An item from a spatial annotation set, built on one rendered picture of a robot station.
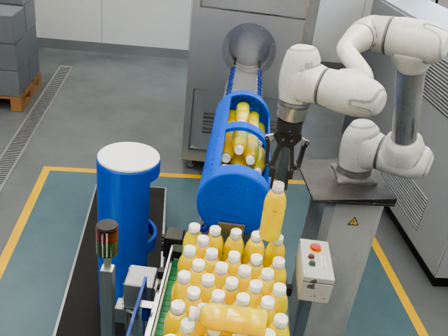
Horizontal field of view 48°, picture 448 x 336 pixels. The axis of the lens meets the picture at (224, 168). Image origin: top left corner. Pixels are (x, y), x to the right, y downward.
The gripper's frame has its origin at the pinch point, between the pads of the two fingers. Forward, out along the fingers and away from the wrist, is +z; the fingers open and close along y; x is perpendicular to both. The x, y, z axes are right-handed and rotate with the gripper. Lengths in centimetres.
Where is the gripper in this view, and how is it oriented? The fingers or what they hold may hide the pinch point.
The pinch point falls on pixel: (279, 177)
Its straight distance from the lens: 156.0
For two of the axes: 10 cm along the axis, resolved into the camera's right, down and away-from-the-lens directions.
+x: -0.8, 4.8, -8.7
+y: -9.9, -1.3, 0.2
